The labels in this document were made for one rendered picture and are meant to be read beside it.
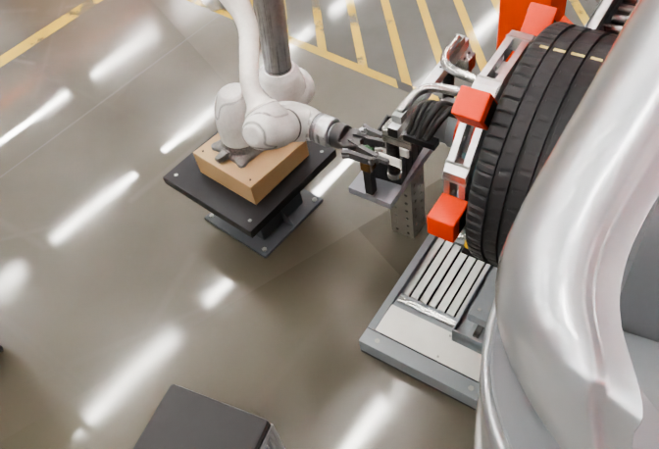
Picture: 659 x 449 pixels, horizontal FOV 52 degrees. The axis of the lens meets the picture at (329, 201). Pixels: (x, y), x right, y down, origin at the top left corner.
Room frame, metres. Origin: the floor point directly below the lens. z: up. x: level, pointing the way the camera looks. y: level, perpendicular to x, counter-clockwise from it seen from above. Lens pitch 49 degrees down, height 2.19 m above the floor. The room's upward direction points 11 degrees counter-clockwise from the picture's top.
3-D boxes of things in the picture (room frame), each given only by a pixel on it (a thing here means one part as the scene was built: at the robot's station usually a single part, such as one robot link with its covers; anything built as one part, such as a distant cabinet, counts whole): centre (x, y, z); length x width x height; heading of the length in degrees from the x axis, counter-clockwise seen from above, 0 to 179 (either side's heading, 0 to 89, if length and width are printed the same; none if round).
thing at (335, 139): (1.40, -0.09, 0.83); 0.09 x 0.08 x 0.07; 48
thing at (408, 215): (1.68, -0.30, 0.21); 0.10 x 0.10 x 0.42; 48
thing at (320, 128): (1.45, -0.03, 0.83); 0.09 x 0.06 x 0.09; 138
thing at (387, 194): (1.66, -0.28, 0.44); 0.43 x 0.17 x 0.03; 138
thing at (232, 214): (1.92, 0.29, 0.15); 0.50 x 0.50 x 0.30; 42
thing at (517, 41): (1.27, -0.49, 0.85); 0.54 x 0.07 x 0.54; 138
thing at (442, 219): (1.03, -0.28, 0.85); 0.09 x 0.08 x 0.07; 138
